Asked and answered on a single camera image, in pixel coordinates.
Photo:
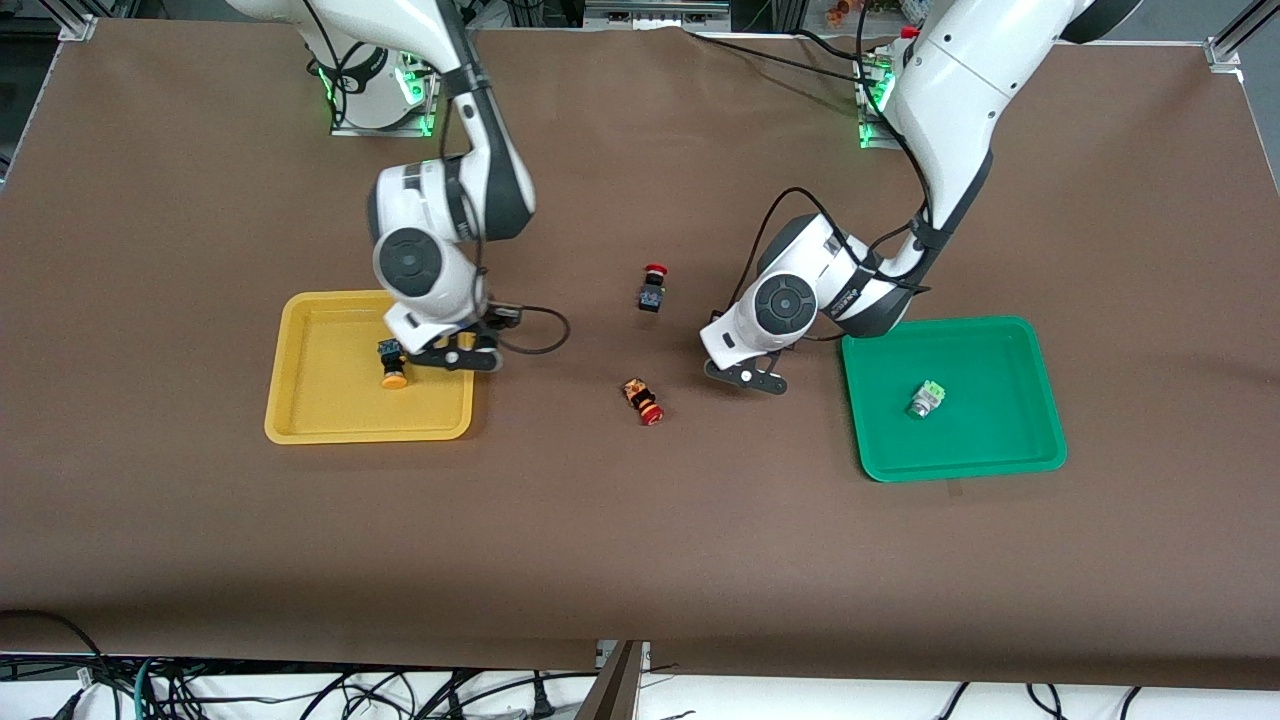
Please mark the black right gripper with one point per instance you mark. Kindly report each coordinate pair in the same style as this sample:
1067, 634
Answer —
391, 350

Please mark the yellow push button switch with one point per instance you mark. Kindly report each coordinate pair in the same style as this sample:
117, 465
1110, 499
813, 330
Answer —
393, 368

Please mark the green push button switch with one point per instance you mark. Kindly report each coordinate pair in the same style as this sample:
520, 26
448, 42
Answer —
927, 399

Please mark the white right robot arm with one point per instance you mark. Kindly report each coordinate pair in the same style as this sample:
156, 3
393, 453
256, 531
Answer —
410, 262

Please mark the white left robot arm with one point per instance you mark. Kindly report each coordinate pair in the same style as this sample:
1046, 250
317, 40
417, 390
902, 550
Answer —
950, 90

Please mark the yellow plastic tray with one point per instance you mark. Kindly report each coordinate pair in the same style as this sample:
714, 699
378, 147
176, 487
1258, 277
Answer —
340, 400

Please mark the red button with orange body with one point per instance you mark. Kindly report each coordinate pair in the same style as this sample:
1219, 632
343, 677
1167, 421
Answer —
643, 400

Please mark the red button with black body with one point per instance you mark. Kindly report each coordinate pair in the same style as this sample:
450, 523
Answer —
652, 287

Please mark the brown table mat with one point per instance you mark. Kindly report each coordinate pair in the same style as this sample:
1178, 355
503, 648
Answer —
640, 550

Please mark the green plastic tray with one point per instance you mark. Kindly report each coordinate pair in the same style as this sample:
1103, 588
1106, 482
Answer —
990, 430

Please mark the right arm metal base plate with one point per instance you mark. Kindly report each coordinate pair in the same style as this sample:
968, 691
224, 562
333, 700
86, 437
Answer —
432, 100

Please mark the aluminium frame rail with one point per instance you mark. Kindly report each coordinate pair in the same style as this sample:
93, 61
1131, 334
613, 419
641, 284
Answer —
655, 10

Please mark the table frame beam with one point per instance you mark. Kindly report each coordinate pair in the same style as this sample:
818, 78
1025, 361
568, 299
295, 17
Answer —
615, 685

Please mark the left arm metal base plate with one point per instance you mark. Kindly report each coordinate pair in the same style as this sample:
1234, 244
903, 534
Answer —
868, 100

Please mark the metal table corner bracket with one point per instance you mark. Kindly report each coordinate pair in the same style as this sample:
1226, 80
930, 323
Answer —
78, 27
1222, 52

